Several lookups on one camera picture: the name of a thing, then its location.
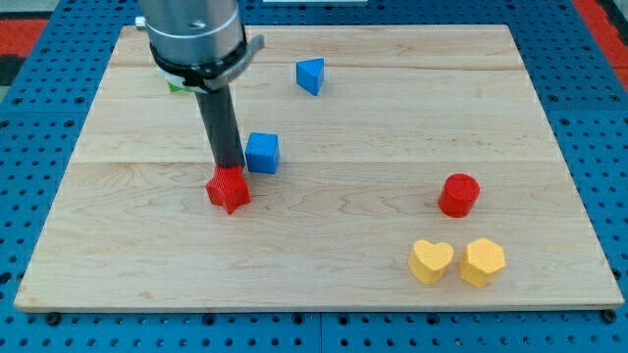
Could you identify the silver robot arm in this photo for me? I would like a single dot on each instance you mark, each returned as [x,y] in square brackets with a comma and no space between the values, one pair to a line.
[200,44]

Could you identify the yellow hexagon block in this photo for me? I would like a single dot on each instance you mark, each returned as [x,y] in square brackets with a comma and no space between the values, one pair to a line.
[481,262]

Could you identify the blue cube block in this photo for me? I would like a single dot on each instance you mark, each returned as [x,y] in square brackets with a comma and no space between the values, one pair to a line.
[262,153]

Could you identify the red star block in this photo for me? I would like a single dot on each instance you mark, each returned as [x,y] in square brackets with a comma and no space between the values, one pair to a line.
[228,189]

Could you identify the wooden board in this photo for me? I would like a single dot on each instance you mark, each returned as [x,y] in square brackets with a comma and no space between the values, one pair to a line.
[362,167]

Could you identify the blue triangle block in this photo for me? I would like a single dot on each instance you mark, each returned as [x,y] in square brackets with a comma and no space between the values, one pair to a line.
[310,75]

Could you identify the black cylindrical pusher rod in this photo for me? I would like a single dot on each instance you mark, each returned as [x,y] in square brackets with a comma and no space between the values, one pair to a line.
[218,115]

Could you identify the yellow heart block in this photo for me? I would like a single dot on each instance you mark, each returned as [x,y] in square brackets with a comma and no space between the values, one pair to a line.
[429,261]

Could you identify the red cylinder block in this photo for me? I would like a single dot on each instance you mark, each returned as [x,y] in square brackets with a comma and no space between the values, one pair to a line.
[458,196]

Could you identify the green block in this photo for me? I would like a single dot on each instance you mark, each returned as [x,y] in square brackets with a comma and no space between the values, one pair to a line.
[176,85]

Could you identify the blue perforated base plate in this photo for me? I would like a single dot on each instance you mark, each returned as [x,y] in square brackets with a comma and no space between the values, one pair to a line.
[44,110]

